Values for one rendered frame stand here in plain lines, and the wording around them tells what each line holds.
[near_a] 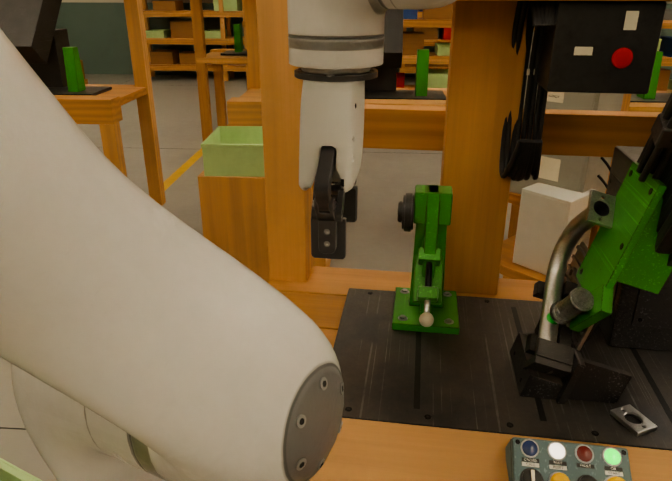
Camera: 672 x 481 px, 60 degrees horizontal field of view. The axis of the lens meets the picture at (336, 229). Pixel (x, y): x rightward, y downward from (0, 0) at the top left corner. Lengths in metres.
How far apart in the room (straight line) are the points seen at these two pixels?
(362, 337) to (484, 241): 0.36
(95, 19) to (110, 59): 0.72
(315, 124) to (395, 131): 0.82
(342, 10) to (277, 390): 0.30
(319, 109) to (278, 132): 0.76
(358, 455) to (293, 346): 0.58
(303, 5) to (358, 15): 0.05
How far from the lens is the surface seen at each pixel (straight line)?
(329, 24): 0.50
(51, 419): 0.42
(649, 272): 0.97
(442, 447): 0.92
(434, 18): 7.84
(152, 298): 0.28
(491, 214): 1.28
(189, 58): 10.77
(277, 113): 1.25
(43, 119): 0.25
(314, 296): 1.31
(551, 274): 1.08
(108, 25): 11.90
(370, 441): 0.92
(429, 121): 1.30
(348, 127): 0.50
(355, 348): 1.11
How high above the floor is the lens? 1.52
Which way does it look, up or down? 23 degrees down
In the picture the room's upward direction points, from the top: straight up
